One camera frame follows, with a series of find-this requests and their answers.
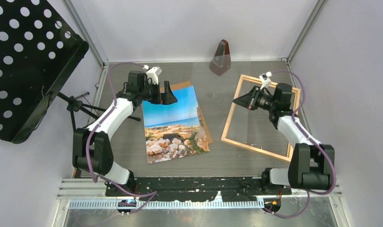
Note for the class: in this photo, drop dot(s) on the aluminium rail front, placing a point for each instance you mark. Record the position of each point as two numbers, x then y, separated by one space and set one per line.
83 193

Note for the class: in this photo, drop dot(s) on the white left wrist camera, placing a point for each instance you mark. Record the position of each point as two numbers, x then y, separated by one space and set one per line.
152 74

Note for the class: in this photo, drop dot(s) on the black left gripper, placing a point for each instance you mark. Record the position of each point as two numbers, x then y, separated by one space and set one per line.
167 98

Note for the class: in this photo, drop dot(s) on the landscape photo print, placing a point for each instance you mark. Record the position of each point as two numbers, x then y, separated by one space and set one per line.
176 130

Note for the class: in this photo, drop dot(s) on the brown wooden metronome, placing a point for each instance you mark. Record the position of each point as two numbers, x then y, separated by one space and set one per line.
221 61

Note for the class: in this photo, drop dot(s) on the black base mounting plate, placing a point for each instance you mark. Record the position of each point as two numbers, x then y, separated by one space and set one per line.
196 189

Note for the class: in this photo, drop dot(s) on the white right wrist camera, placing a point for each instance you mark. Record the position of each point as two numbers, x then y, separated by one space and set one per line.
265 80

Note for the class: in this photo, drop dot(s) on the light wooden picture frame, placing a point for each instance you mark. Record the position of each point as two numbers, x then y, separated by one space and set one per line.
253 132

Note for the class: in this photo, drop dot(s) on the clear acrylic sheet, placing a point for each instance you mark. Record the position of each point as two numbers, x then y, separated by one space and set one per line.
215 93

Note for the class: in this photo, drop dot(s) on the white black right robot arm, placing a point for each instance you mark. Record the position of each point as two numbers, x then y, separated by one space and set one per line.
312 164

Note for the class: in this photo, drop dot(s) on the black tripod stand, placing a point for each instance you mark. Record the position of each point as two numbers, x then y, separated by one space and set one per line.
84 108

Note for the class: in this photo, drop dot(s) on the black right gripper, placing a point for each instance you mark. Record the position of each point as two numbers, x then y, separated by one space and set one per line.
251 99

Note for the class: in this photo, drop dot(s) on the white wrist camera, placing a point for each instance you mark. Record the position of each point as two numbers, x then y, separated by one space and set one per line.
265 80
152 74

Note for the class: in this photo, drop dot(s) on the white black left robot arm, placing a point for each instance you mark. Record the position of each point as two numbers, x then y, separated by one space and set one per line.
92 150

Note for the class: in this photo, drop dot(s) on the black perforated music stand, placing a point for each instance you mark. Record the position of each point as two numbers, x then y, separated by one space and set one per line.
38 53

